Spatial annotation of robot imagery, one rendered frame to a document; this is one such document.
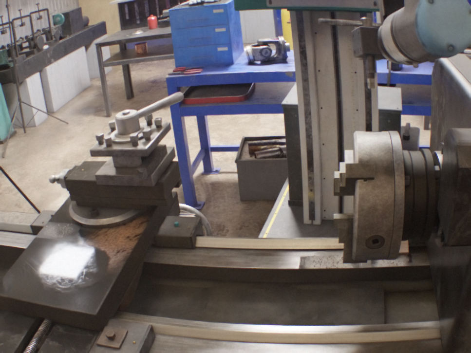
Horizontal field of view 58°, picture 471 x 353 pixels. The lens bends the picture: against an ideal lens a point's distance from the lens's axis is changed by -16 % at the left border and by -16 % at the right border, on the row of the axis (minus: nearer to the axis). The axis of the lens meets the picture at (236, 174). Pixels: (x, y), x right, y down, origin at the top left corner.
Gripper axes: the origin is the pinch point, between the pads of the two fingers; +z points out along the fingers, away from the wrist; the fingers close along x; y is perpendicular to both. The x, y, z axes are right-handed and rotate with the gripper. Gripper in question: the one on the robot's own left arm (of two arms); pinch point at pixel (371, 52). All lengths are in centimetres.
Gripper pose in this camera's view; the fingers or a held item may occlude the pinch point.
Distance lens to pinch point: 93.0
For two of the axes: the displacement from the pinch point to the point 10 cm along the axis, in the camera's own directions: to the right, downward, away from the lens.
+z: -0.7, -0.9, 9.9
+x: 10.0, -0.5, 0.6
